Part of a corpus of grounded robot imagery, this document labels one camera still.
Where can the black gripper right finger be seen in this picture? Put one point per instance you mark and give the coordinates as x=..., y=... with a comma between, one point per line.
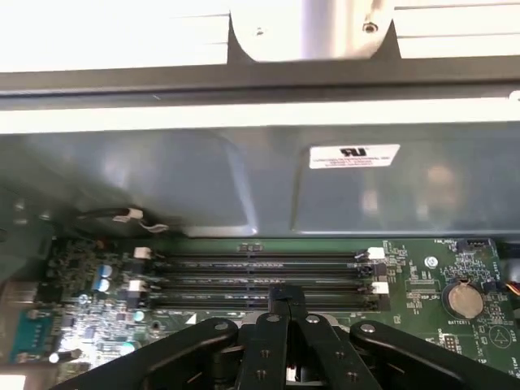
x=325, y=357

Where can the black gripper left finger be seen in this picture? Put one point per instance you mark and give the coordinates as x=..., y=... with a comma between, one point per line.
x=264, y=353

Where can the RAM slot black clips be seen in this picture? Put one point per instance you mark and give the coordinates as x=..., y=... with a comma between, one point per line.
x=260, y=267
x=211, y=301

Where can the RAM slot white clips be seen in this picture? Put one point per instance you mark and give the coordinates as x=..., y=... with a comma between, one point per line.
x=227, y=282
x=260, y=256

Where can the green motherboard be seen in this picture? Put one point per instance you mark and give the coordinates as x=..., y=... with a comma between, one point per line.
x=402, y=321

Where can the silver motherboard screw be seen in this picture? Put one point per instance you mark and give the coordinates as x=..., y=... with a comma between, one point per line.
x=430, y=262

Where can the silver coin battery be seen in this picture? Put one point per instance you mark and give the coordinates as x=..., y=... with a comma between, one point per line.
x=465, y=300

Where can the silver blue-top capacitor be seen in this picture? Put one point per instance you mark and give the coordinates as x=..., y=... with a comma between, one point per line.
x=103, y=285
x=103, y=271

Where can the white case sticker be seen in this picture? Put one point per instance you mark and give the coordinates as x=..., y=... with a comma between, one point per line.
x=353, y=156

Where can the teal rear port connector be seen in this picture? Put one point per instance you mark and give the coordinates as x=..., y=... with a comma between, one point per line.
x=34, y=337

